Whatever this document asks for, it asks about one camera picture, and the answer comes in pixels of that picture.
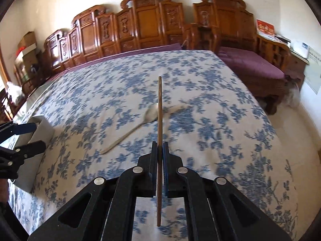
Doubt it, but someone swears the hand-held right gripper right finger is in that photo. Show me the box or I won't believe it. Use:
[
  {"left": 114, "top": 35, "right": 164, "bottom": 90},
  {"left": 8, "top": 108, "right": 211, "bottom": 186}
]
[{"left": 162, "top": 141, "right": 293, "bottom": 241}]

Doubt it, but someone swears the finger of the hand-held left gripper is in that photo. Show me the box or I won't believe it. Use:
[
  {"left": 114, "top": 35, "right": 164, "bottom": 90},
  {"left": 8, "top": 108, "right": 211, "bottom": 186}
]
[
  {"left": 0, "top": 140, "right": 47, "bottom": 166},
  {"left": 0, "top": 122, "right": 38, "bottom": 138}
]

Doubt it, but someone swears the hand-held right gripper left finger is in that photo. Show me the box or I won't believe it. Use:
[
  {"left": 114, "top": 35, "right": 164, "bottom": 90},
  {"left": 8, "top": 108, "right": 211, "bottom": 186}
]
[{"left": 27, "top": 141, "right": 159, "bottom": 241}]

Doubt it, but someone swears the metal tray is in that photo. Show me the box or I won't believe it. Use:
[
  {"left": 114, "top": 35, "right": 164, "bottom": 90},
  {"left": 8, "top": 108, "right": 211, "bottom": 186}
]
[{"left": 5, "top": 115, "right": 55, "bottom": 194}]

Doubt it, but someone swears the large metal spoon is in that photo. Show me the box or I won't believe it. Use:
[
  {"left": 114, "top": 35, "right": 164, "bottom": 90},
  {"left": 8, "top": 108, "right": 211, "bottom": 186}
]
[{"left": 100, "top": 103, "right": 164, "bottom": 154}]

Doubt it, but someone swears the brown wooden chopstick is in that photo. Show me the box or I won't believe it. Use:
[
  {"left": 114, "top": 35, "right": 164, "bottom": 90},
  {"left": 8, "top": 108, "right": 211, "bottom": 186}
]
[{"left": 156, "top": 76, "right": 163, "bottom": 228}]

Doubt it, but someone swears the wooden chair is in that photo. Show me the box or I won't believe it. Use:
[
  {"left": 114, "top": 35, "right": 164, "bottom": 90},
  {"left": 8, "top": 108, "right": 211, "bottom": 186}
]
[{"left": 0, "top": 90, "right": 14, "bottom": 121}]

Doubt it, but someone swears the white plastic bag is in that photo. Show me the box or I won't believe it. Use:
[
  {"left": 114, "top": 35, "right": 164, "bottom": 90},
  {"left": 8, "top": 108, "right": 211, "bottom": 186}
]
[{"left": 5, "top": 81, "right": 26, "bottom": 106}]

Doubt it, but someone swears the wooden shelf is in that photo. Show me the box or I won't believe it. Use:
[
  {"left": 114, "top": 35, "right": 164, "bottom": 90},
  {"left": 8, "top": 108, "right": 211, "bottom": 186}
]
[{"left": 13, "top": 51, "right": 47, "bottom": 96}]

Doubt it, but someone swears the blue floral tablecloth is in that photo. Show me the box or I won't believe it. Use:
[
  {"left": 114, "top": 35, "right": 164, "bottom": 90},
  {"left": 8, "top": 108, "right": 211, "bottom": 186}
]
[{"left": 7, "top": 50, "right": 299, "bottom": 241}]

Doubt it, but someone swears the cardboard box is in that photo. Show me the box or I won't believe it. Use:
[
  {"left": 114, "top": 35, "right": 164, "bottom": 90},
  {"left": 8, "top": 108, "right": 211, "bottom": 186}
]
[{"left": 16, "top": 31, "right": 38, "bottom": 56}]

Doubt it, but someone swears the purple armchair seat cushion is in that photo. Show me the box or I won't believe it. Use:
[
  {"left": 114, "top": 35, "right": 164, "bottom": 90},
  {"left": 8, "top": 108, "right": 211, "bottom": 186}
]
[{"left": 217, "top": 46, "right": 286, "bottom": 80}]

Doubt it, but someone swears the carved wooden sofa bench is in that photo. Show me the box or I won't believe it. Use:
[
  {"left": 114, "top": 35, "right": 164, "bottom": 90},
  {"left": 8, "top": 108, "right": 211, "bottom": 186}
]
[{"left": 44, "top": 0, "right": 187, "bottom": 80}]

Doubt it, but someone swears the clear plastic bag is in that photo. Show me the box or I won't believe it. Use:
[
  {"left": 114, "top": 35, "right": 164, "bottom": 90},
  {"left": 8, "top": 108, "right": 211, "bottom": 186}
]
[{"left": 283, "top": 77, "right": 302, "bottom": 109}]

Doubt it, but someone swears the carved wooden armchair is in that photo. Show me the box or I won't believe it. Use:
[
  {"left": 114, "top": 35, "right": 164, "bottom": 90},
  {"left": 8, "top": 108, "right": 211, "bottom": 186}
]
[{"left": 184, "top": 0, "right": 291, "bottom": 115}]

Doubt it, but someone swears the wooden side table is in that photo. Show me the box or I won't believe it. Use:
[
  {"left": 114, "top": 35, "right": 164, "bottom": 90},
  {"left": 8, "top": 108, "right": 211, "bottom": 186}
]
[{"left": 257, "top": 34, "right": 309, "bottom": 81}]

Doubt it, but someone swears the red box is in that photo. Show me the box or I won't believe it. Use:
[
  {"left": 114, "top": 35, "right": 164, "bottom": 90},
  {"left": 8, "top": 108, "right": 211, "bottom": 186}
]
[{"left": 255, "top": 18, "right": 276, "bottom": 40}]

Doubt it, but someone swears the stack of papers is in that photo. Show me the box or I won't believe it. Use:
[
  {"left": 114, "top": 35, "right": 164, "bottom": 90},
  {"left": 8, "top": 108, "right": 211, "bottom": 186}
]
[{"left": 274, "top": 34, "right": 292, "bottom": 43}]

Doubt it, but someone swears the white wall electrical box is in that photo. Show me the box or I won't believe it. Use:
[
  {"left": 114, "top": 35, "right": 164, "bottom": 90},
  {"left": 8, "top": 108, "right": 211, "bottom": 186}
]
[{"left": 303, "top": 46, "right": 321, "bottom": 95}]

